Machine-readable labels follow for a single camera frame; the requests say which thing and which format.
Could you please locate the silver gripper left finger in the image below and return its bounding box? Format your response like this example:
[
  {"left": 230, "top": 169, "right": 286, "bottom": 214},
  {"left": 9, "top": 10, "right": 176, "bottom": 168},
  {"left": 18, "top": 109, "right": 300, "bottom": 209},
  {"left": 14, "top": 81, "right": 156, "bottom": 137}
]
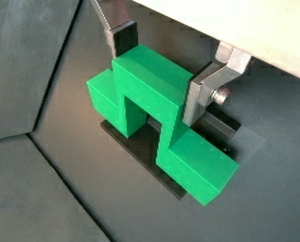
[{"left": 89, "top": 0, "right": 137, "bottom": 58}]

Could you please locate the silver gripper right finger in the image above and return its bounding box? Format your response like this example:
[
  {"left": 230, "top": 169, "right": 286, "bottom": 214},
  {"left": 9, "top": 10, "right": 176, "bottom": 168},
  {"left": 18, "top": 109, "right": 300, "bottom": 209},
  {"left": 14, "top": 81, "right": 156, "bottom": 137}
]
[{"left": 182, "top": 42, "right": 251, "bottom": 126}]

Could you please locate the green stepped bridge block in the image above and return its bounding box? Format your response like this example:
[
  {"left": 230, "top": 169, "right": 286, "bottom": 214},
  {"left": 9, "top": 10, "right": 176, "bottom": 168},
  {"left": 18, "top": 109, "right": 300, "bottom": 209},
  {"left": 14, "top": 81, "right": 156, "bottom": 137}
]
[{"left": 85, "top": 44, "right": 238, "bottom": 205}]

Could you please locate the black angle fixture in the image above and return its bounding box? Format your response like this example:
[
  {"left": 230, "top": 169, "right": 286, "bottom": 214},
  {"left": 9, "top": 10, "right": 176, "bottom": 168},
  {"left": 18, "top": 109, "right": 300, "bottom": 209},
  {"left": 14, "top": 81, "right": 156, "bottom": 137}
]
[{"left": 100, "top": 107, "right": 240, "bottom": 199}]

